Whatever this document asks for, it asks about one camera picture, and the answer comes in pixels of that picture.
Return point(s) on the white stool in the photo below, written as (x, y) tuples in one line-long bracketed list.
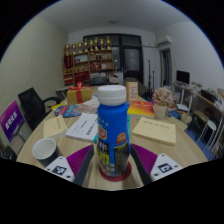
[(208, 128)]

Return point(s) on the small upright orange card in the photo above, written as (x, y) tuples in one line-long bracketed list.
[(132, 91)]

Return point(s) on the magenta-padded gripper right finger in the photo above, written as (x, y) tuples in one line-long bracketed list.
[(163, 166)]

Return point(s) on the pink flowers in pot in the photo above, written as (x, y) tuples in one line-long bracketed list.
[(162, 98)]

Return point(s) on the computer monitor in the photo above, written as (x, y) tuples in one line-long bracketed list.
[(183, 77)]

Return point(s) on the blue drink bottle white cap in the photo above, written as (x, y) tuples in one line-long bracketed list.
[(112, 133)]

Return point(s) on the black office chair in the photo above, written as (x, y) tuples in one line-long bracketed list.
[(31, 105)]

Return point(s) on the orange red book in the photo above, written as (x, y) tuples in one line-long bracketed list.
[(141, 108)]

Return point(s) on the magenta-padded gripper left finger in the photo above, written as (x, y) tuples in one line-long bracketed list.
[(63, 166)]

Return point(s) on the white booklet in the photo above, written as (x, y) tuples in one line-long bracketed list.
[(83, 126)]

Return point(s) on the colourful blue magazine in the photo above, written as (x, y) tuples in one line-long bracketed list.
[(73, 110)]

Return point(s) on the beige envelope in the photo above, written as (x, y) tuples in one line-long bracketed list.
[(55, 126)]

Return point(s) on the yellow gift box red ribbon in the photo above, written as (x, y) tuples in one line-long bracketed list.
[(79, 95)]

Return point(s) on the white air conditioner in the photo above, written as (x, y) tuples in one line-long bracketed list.
[(164, 40)]

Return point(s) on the beige book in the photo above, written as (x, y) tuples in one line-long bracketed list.
[(155, 130)]

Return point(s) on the wooden side desk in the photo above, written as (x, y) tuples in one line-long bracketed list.
[(203, 98)]

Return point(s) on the black framed glass door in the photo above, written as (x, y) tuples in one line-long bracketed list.
[(130, 58)]

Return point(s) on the wooden shelf unit with trophies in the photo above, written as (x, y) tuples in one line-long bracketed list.
[(88, 63)]

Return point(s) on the purple sign board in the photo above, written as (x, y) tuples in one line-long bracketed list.
[(11, 121)]

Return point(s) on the black mug white inside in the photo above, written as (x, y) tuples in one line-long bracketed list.
[(45, 151)]

